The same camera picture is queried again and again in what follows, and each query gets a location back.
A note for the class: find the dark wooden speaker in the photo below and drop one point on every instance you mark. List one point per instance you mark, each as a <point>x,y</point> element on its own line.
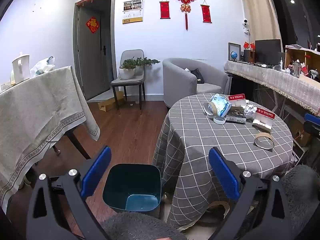
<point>248,56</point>

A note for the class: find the picture frame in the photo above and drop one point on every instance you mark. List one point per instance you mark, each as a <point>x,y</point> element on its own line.
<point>233,47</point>

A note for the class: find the table with beige cloth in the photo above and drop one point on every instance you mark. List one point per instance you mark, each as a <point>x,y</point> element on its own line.
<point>37,110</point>

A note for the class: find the person's leg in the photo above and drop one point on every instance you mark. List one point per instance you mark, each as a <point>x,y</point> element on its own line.
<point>302,192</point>
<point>140,226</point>

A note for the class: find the black monitor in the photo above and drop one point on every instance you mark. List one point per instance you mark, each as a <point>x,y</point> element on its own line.
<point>267,51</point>

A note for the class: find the small blue globe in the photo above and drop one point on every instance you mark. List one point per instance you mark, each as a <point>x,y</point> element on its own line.
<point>234,54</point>

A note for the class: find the white security camera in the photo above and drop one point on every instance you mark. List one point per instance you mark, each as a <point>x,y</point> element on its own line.
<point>246,23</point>

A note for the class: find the flat cardboard box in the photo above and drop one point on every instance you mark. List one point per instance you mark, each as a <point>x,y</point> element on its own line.
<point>107,105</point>

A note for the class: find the open cardboard box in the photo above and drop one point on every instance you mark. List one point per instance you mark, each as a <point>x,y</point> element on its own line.
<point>300,53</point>

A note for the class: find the grey dining chair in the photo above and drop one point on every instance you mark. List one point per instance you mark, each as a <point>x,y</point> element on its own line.
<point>131,82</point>

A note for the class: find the white round tape roll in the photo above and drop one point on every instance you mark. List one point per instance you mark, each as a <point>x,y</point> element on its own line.
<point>219,122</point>

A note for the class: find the potted green plant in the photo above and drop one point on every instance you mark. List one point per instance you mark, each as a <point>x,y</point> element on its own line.
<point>127,71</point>

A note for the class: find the white electric kettle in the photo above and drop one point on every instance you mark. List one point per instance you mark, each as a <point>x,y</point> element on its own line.
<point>21,66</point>

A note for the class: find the long desk with fringed cloth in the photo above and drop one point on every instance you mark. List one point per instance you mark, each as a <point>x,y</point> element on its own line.
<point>275,80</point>

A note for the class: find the person's left leg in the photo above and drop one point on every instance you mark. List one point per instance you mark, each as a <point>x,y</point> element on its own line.
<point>140,226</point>

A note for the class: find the red hanging scroll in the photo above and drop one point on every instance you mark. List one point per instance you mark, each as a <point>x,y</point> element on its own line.
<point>165,9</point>
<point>206,13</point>

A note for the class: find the grey door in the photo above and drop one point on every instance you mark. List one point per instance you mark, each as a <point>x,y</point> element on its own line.
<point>92,60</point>

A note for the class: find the red white card packet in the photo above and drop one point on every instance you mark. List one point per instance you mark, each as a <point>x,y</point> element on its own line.
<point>262,120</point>
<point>237,99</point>

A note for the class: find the wall calendar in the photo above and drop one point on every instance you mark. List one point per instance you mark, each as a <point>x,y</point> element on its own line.
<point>132,11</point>

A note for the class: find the white plastic bag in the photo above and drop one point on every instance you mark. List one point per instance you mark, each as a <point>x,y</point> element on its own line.
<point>42,66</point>

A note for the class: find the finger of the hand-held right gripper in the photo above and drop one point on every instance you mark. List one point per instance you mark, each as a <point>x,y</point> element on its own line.
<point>313,118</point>

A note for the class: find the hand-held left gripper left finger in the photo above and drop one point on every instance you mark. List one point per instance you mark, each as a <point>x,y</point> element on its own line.
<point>96,172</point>

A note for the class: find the teal plastic waste bin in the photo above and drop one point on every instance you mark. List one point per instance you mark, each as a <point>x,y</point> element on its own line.
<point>130,180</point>

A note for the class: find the small red flags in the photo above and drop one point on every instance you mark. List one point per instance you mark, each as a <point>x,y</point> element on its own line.
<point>248,45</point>

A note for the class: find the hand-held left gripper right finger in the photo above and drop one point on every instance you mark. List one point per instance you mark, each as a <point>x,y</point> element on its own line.
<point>223,172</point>

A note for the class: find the white paper ball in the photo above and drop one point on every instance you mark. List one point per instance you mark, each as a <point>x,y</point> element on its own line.
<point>250,111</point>

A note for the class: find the dark wooden table leg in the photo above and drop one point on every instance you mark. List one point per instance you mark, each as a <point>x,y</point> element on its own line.
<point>56,148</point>
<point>77,142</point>

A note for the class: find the dark box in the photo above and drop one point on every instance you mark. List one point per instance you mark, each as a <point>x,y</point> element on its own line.
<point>235,117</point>

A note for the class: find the grey armchair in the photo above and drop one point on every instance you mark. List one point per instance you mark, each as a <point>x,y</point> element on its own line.
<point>177,80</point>

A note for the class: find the red diamond door decoration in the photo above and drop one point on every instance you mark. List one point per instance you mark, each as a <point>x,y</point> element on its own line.
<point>92,25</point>

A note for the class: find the person's right leg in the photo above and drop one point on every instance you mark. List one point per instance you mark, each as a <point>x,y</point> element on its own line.
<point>302,192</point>

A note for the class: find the blue white tissue pack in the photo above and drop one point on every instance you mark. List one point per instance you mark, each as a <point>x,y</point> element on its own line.
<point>221,105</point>

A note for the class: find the black bag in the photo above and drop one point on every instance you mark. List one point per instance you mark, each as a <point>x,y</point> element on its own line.
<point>197,76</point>

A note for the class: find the grey checked tablecloth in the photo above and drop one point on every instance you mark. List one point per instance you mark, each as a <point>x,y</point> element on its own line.
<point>200,140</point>

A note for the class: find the beige curtain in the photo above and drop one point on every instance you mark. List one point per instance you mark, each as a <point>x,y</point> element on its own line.
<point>260,12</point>

